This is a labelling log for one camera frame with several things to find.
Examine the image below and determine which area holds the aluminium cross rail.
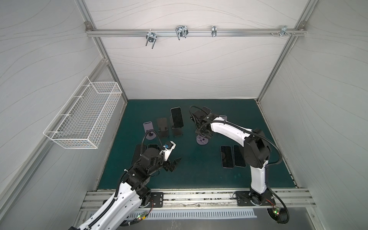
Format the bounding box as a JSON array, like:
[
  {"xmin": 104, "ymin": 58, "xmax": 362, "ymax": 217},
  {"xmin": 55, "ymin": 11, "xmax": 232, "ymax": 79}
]
[{"xmin": 86, "ymin": 28, "xmax": 307, "ymax": 37}]

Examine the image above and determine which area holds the black back-left stand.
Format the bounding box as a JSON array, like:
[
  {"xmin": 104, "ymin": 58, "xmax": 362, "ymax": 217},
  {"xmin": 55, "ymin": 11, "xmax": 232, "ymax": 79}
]
[{"xmin": 172, "ymin": 127, "xmax": 183, "ymax": 137}]

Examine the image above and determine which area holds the teal edged phone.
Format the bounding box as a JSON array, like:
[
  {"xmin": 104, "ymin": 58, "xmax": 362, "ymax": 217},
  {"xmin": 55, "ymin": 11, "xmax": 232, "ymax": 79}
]
[{"xmin": 131, "ymin": 144, "xmax": 141, "ymax": 165}]

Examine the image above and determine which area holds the purple phone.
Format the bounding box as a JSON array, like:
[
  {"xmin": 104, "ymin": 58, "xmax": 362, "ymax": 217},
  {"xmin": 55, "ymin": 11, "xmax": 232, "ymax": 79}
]
[
  {"xmin": 201, "ymin": 106, "xmax": 211, "ymax": 116},
  {"xmin": 220, "ymin": 146, "xmax": 234, "ymax": 168}
]

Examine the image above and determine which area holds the black back-left phone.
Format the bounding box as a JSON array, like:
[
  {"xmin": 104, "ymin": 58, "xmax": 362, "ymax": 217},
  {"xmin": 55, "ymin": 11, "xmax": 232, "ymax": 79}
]
[{"xmin": 170, "ymin": 107, "xmax": 184, "ymax": 128}]

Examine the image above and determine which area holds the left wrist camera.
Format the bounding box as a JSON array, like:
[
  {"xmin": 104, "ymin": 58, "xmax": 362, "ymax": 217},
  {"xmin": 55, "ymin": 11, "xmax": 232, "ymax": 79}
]
[{"xmin": 162, "ymin": 141, "xmax": 176, "ymax": 161}]

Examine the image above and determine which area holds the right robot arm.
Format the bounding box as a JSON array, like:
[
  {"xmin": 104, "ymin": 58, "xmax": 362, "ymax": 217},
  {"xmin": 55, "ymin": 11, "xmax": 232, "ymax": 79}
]
[{"xmin": 189, "ymin": 106, "xmax": 290, "ymax": 224}]

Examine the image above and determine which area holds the white edged phone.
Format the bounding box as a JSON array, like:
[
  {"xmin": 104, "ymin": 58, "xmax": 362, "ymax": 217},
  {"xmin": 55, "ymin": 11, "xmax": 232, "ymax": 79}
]
[{"xmin": 233, "ymin": 145, "xmax": 246, "ymax": 168}]

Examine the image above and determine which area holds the white wire basket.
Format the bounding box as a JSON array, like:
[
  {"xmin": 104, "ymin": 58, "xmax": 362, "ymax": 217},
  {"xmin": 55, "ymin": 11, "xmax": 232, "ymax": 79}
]
[{"xmin": 43, "ymin": 76, "xmax": 122, "ymax": 150}]

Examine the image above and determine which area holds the black folding phone stand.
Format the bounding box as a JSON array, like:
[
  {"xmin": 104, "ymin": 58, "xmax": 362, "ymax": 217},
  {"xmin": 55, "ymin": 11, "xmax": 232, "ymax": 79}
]
[{"xmin": 157, "ymin": 118, "xmax": 169, "ymax": 138}]

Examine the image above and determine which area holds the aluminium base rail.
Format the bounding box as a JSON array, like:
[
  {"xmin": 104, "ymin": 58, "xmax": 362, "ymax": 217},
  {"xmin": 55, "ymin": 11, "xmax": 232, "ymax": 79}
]
[{"xmin": 80, "ymin": 188, "xmax": 317, "ymax": 211}]

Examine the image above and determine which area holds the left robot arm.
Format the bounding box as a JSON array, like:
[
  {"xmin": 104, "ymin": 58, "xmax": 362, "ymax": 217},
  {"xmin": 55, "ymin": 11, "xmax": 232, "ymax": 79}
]
[{"xmin": 70, "ymin": 129, "xmax": 176, "ymax": 230}]

